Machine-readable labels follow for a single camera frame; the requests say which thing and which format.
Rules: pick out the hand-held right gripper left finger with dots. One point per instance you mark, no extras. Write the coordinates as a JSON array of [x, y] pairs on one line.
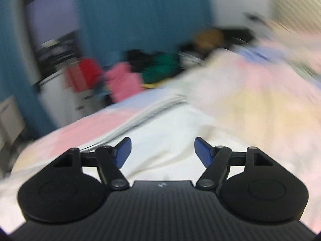
[[123, 152]]

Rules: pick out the black and white patterned cloth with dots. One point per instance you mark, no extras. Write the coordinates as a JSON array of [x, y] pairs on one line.
[[190, 57]]

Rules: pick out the green cloth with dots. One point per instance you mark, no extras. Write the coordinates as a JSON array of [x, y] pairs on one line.
[[160, 67]]

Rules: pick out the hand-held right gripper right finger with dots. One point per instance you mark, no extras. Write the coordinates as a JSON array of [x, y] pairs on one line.
[[202, 152]]

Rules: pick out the wide blue curtain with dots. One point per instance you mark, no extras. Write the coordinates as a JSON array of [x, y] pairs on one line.
[[140, 17]]

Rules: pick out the beige striped headboard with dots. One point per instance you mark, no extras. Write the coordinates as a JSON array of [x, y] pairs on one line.
[[296, 7]]

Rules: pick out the white garment with ribbed cuff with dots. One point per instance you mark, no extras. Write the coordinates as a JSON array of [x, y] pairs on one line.
[[163, 130]]

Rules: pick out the white backed chair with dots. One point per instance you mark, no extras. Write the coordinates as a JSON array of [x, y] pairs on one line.
[[10, 120]]

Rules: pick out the pink cloth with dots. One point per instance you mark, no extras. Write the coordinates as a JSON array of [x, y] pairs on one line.
[[124, 82]]

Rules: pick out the black sofa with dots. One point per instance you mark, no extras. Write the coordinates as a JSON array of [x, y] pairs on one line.
[[238, 35]]

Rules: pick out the pastel bed sheet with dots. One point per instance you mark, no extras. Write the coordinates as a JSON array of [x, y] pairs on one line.
[[263, 100]]

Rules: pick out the dark framed window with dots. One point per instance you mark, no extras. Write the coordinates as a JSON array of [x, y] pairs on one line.
[[50, 25]]

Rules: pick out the brown paper bag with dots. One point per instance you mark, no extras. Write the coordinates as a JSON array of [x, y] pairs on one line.
[[208, 39]]

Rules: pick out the red cloth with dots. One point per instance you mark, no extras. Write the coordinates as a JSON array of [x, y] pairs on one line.
[[84, 75]]

